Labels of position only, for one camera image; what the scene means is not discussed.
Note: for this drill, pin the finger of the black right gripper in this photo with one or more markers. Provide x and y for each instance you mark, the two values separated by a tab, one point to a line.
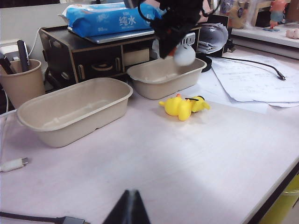
168	45

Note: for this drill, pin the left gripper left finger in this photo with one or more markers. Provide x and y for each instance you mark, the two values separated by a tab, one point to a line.
120	212

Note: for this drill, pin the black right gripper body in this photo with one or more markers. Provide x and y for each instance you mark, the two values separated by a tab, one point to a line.
180	16

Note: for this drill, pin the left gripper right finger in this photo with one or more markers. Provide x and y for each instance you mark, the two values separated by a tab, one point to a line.
139	212

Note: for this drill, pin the white big-head doll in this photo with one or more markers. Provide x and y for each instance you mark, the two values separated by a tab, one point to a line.
185	56

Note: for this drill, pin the yellow duck doll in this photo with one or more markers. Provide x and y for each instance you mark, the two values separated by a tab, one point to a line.
176	107

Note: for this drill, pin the yellow Pikachu doll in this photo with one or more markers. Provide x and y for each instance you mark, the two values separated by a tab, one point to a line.
198	106

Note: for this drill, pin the beige cardboard box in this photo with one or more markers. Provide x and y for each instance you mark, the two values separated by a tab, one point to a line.
136	57

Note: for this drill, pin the beige paper pulp box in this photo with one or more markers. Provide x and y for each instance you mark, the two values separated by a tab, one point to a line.
70	133
163	87

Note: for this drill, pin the white power strip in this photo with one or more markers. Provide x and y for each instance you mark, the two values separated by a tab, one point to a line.
189	38

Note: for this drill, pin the rolled white paper stack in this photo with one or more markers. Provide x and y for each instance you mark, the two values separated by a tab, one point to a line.
215	35

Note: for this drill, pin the silver cylindrical plug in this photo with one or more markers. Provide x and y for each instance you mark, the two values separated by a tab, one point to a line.
130	3

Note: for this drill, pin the grey laptop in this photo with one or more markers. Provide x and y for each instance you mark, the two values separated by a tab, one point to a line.
112	38

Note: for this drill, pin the clear plastic toy package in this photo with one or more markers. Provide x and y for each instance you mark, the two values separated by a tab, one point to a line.
240	14

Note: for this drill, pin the blue wet wipes pack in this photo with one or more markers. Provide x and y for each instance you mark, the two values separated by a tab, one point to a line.
112	21

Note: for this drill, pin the black wooden desk organizer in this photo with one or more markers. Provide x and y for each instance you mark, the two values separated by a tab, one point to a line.
98	54

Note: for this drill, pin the white paper sheets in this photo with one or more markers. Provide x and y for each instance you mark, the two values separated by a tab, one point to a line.
252	84

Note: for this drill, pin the pink and blue figurine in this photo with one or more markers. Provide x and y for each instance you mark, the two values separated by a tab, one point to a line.
276	14

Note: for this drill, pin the pink pig figurine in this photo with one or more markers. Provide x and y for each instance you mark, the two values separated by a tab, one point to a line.
293	33

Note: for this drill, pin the black pen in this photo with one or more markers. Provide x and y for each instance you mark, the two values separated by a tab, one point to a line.
23	56

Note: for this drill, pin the yellow bin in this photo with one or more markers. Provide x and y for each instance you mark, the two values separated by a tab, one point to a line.
285	205

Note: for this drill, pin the beige paper cup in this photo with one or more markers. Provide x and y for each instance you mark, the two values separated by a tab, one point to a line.
23	86

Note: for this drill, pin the silver-tipped pen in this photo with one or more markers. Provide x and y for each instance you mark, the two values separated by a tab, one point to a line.
7	66

